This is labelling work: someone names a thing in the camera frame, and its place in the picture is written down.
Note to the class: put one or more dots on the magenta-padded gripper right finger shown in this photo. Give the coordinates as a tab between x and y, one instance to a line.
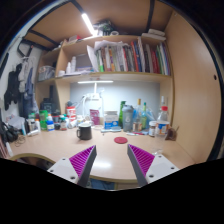
160	166

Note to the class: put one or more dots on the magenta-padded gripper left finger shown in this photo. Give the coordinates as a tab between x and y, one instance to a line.
63	168

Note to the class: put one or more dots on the clear red-capped plastic bottle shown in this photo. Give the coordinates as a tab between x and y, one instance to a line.
162	128

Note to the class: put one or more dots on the brown mug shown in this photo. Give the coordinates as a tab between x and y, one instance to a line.
171	134

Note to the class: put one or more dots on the white-lidded brown jar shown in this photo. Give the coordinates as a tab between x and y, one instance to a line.
152	129

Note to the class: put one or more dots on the black mug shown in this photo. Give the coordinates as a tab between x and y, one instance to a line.
85	132

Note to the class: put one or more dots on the pink and green marker pen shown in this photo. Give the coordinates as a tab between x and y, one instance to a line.
133	133

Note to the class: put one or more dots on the white bottle with blue label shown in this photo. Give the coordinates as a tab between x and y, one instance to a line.
50	125

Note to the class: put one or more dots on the flat round red coaster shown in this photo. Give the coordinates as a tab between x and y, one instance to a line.
120	140

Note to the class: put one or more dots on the green-capped slim bottle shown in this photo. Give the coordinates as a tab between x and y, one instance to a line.
144	118

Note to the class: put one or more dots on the green container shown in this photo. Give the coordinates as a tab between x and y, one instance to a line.
43	120

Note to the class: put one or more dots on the blue plastic bag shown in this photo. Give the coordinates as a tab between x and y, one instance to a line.
151	115

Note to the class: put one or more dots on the red and white canister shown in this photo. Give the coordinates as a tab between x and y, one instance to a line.
70	112

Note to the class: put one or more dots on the grey shaker bottle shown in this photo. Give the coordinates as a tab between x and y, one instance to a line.
127	119

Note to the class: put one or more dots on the magenta snack pouch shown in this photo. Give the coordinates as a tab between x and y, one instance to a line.
95	117

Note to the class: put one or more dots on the blue and white carton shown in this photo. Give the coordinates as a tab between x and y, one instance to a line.
111	121

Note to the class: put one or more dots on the green plastic bottle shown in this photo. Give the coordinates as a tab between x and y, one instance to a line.
121	111

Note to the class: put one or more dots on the under-shelf light bar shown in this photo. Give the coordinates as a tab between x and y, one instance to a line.
95	81

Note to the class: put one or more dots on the dark hanging clothes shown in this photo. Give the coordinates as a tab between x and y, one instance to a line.
15	88

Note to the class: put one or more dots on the ceiling light bar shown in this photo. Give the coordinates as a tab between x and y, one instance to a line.
88	24

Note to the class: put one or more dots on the white wall power strip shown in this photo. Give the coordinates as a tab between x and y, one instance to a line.
91	97

